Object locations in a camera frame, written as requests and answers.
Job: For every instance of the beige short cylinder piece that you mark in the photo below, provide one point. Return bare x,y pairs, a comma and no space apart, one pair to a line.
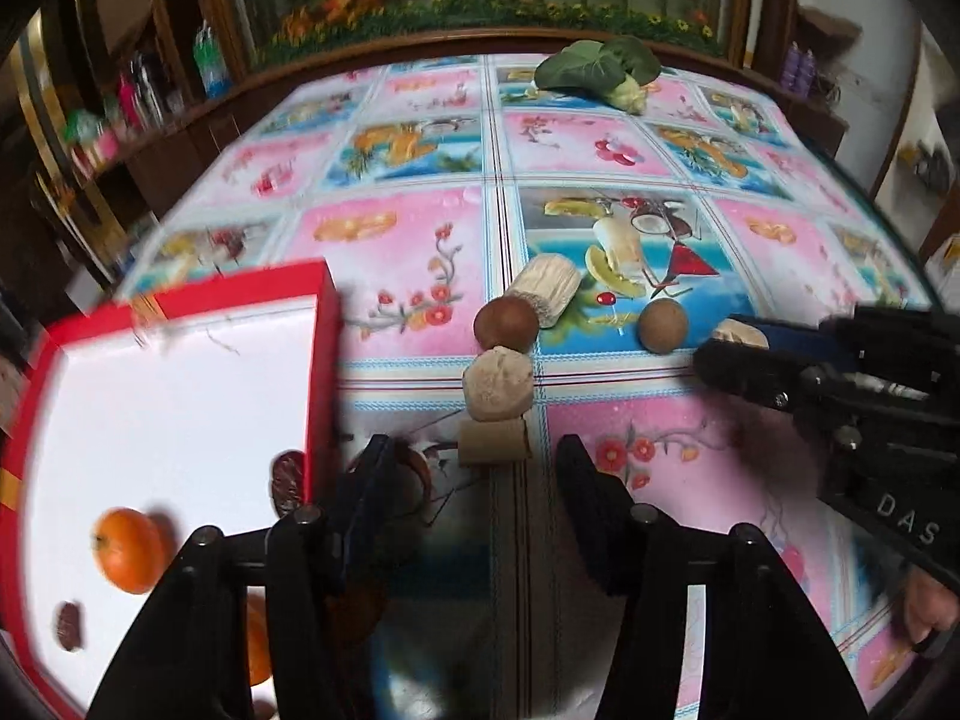
495,444

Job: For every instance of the printed tablecloth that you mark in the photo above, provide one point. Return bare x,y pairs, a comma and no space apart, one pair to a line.
585,202

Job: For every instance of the small beige piece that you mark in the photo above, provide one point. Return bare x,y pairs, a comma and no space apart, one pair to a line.
739,333

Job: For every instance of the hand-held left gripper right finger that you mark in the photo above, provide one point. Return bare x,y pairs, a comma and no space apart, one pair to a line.
592,517

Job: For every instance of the brown round fruit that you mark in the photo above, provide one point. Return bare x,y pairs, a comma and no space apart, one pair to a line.
662,325
506,324

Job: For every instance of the dark red date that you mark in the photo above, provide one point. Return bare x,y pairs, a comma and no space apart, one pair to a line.
288,481
70,626

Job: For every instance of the beige ridged cylinder piece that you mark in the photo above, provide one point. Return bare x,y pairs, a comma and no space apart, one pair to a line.
547,289

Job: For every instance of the green bok choy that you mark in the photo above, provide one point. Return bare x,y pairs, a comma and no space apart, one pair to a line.
600,67

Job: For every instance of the pink boxes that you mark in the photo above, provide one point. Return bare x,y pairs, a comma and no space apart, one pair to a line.
94,142

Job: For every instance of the red gift box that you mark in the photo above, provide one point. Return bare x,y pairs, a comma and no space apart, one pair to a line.
180,405

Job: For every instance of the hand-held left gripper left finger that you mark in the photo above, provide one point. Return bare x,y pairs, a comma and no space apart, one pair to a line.
360,510

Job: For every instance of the orange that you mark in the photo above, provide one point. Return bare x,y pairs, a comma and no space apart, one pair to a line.
259,641
129,553

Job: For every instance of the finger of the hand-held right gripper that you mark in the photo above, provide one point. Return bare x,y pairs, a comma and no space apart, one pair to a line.
750,375
795,336

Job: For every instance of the person's right hand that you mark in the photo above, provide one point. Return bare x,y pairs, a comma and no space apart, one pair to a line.
930,611

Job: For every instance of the green label water bottle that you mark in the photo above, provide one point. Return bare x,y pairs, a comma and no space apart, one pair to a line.
211,64

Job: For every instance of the purple spray bottle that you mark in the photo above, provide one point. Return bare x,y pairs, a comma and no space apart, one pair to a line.
789,67
808,73

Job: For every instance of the beige steamed bun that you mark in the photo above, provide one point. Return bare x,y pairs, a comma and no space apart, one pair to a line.
496,384

